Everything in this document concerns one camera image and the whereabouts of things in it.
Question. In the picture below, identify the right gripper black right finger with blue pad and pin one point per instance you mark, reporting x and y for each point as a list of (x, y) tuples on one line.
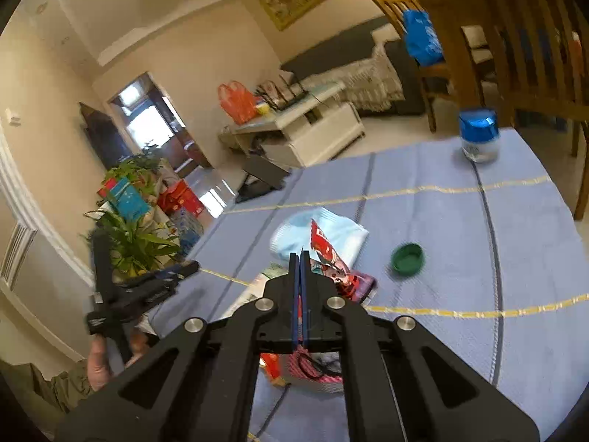
[(401, 382)]

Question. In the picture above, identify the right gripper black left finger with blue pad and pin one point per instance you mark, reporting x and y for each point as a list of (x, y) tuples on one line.
[(196, 384)]

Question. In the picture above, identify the red snack wrapper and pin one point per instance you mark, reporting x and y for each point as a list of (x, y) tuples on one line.
[(319, 372)]

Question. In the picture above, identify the green potted plant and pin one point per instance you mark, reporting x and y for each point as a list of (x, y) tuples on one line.
[(141, 237)]

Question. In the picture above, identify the green bottle cap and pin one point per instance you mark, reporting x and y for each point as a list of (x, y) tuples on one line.
[(407, 260)]

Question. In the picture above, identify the light blue cloth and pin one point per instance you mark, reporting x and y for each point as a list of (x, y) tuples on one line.
[(328, 237)]

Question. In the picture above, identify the blue tablecloth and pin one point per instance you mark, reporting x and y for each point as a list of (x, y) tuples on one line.
[(505, 277)]

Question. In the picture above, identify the black tablet stand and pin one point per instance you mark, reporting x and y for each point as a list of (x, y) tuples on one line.
[(262, 177)]

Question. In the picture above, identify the blue lid glass jar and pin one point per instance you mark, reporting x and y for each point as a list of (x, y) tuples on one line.
[(479, 134)]

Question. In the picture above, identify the white coffee table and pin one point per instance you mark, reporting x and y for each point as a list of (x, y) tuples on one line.
[(312, 131)]

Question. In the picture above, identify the orange plastic bag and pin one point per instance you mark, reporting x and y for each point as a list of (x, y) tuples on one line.
[(237, 102)]

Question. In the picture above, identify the dark sofa with lace cover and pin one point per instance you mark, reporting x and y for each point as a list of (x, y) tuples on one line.
[(371, 61)]

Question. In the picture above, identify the blue plastic bag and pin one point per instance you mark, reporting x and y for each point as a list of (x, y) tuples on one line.
[(420, 38)]

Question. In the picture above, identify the wooden dining table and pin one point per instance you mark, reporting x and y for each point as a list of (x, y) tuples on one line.
[(468, 56)]

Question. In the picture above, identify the wooden chair beside sofa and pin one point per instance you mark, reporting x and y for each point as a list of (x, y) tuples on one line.
[(433, 80)]

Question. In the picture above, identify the near wooden dining chair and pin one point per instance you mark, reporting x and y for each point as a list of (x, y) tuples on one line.
[(540, 52)]

